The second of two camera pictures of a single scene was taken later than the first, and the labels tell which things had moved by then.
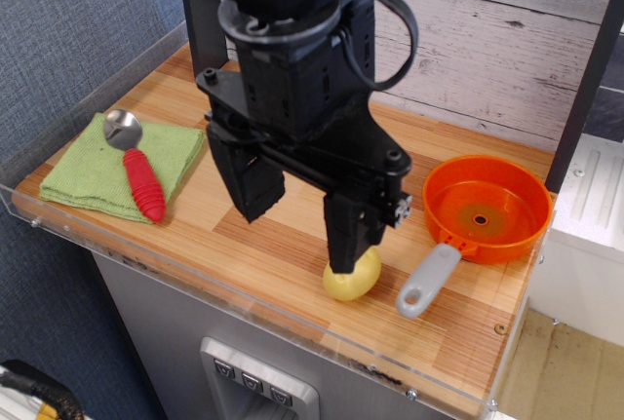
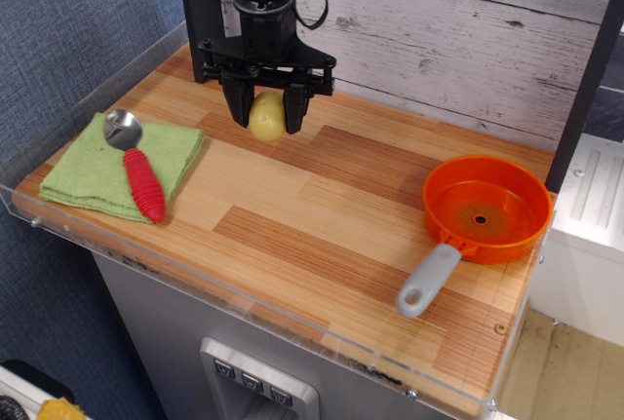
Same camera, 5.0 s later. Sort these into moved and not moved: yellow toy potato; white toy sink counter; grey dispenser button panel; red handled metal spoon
Moved: yellow toy potato
Not moved: white toy sink counter; red handled metal spoon; grey dispenser button panel
